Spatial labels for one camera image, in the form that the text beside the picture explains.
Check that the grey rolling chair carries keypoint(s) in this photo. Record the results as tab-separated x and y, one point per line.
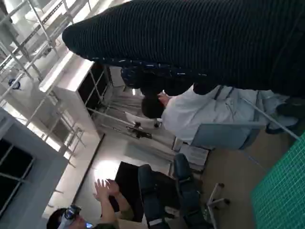
226	136

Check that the person with headset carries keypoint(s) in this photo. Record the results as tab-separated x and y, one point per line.
107	190

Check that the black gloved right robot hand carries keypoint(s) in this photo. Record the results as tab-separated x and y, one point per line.
190	35

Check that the VR headset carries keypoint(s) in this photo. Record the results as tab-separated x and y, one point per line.
70	213

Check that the black monitor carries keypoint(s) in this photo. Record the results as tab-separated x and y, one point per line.
128	186

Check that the green cutting mat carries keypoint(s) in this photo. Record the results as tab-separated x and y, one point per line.
281	190

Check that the white metal frame rack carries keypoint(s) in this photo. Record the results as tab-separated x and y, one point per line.
35	31

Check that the seated person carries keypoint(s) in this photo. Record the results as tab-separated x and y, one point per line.
190	112

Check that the white shelf cabinet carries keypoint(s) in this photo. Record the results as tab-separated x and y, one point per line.
71	95

